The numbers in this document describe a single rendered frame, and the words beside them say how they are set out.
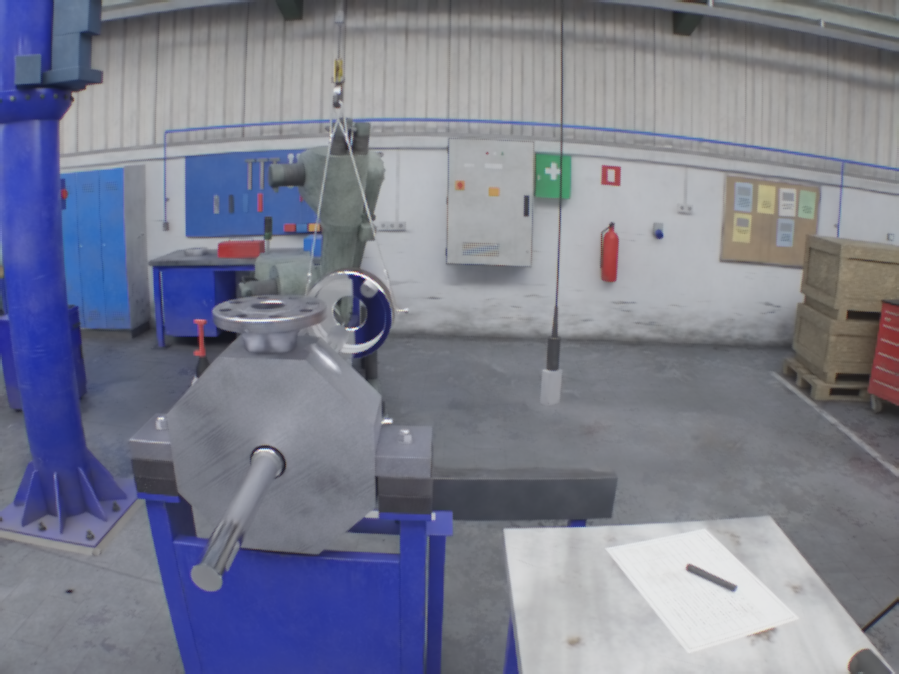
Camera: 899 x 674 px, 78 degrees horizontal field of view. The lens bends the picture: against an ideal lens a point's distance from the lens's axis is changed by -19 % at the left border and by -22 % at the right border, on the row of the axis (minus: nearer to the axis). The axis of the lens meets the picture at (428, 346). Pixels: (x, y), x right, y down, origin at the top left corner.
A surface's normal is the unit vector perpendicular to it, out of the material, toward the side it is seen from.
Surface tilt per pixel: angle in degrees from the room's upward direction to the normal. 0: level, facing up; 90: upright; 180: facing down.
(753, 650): 0
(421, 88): 90
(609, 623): 0
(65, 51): 90
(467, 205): 90
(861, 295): 90
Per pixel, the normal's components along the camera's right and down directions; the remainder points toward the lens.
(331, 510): -0.02, 0.27
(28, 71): 0.55, 0.23
